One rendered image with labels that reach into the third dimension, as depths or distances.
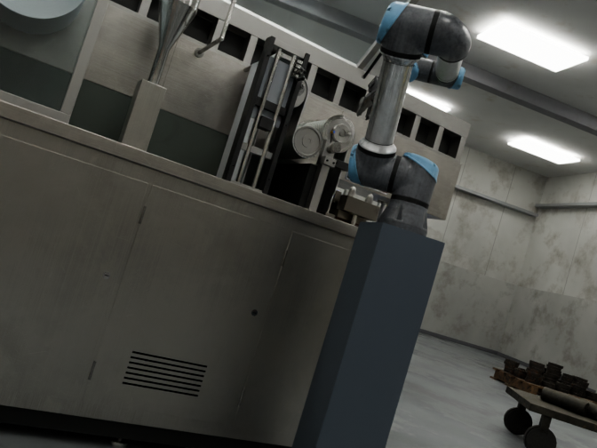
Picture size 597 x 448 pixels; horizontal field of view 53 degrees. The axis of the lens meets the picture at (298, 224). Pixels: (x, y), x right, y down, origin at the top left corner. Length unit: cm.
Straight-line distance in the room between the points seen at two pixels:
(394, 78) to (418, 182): 31
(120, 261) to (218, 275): 31
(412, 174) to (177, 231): 73
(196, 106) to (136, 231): 82
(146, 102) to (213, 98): 43
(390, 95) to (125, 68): 114
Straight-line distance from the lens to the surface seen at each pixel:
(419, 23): 166
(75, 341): 187
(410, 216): 174
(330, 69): 277
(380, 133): 175
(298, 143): 229
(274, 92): 215
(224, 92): 254
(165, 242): 185
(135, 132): 216
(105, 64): 244
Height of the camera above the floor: 73
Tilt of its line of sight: 3 degrees up
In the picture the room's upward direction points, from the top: 17 degrees clockwise
